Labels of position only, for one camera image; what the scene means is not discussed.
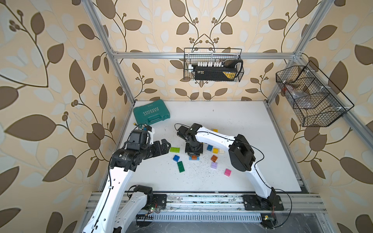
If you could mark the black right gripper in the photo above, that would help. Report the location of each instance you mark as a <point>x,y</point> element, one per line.
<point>198,152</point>

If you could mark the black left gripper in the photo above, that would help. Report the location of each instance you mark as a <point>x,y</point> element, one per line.
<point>159,151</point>

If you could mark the light blue lego brick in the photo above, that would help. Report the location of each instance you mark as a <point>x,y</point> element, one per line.
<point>194,160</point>

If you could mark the blue square lego brick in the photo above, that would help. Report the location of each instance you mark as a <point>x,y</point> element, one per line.
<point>176,158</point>

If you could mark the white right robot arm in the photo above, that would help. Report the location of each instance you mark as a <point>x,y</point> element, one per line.
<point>242,158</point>

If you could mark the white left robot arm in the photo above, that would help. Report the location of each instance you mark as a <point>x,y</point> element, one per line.
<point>119,177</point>

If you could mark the lime green long lego brick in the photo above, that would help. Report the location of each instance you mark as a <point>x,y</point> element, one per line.
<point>174,150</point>

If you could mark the dark green long lego brick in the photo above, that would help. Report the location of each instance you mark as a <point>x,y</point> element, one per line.
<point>180,167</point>

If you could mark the orange lego brick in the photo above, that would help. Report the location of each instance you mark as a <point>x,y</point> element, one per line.
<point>214,158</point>

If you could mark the lilac lego brick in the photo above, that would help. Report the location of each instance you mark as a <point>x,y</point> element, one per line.
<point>214,165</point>

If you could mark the pink lego brick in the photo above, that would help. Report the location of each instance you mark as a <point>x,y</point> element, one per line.
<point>227,172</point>

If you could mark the green plastic tool case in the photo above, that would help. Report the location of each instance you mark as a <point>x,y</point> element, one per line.
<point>151,113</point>

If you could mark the black battery charger in basket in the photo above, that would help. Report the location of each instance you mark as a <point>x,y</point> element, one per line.
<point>222,71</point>

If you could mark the plastic bag in basket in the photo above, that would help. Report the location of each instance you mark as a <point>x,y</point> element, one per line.
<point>296,95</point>

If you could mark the black wire basket back wall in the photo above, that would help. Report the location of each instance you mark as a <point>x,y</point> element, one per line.
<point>194,55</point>

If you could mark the black wire basket wall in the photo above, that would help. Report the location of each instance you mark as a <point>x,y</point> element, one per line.
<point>194,55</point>
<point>327,102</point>

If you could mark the black wire basket right wall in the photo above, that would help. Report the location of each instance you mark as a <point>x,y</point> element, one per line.
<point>327,102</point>

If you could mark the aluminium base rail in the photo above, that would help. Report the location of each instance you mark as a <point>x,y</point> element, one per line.
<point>200,207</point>

